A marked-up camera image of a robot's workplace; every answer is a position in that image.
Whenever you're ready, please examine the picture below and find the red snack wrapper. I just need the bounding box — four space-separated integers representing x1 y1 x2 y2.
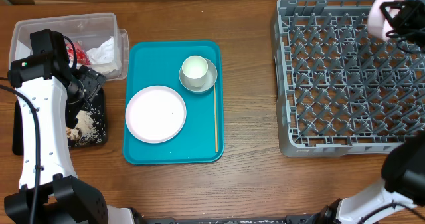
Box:
66 41 91 66

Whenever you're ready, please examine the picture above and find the clear plastic storage bin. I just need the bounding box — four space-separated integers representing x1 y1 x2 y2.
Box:
9 13 129 81

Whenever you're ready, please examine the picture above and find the white paper cup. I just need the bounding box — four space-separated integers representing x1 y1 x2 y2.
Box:
181 56 209 88

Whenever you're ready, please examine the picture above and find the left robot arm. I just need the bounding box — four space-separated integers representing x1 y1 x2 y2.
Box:
1 29 144 223

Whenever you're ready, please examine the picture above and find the grey shallow bowl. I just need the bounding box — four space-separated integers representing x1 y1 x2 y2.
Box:
179 59 218 93

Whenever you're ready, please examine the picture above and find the spilled rice pile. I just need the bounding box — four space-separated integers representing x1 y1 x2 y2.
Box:
68 107 107 148

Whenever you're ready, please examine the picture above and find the brown food scrap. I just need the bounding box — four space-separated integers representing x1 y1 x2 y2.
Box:
66 127 82 141

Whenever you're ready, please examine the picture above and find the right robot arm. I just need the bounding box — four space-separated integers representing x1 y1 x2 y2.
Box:
305 0 424 223

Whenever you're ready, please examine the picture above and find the black rectangular tray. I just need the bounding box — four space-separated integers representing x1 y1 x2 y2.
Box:
12 88 108 156

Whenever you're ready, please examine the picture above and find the grey dishwasher rack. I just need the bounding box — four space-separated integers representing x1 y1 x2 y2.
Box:
271 0 424 157

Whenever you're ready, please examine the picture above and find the large white plate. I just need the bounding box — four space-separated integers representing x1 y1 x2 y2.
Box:
126 86 187 144

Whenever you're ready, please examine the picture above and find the white napkin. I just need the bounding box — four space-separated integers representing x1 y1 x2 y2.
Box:
86 37 120 76

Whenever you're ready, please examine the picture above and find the teal serving tray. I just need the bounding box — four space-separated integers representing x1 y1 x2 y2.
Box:
123 40 224 165

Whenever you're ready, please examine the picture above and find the small white plate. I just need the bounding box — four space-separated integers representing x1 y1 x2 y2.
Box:
367 0 403 41

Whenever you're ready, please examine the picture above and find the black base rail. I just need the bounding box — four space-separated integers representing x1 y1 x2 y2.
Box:
135 214 317 224

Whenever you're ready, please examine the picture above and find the wooden chopstick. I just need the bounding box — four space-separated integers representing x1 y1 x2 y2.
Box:
213 84 218 153

